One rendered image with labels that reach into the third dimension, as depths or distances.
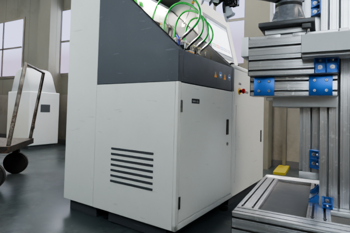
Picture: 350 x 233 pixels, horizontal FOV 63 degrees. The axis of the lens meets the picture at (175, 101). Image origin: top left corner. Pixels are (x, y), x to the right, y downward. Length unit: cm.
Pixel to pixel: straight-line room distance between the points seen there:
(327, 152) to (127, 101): 102
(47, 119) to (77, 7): 325
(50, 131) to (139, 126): 366
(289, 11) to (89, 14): 116
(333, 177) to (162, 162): 79
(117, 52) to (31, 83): 344
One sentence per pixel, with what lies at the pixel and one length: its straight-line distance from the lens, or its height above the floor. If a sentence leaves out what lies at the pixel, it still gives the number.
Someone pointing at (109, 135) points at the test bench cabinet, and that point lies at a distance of 167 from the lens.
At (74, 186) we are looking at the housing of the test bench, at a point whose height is 16.
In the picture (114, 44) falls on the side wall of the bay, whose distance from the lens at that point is 168.
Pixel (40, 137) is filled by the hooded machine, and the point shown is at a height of 17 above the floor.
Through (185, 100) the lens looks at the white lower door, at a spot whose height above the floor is 70.
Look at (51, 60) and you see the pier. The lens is 561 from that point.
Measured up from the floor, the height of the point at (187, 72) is 84.
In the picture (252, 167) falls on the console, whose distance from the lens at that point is 241.
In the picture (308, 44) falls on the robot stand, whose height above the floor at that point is 91.
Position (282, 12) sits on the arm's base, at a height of 109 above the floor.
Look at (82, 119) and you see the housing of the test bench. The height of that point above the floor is 58.
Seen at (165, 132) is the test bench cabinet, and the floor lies 54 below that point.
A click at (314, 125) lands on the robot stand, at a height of 59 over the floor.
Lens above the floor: 64
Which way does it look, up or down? 2 degrees up
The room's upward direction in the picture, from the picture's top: 1 degrees clockwise
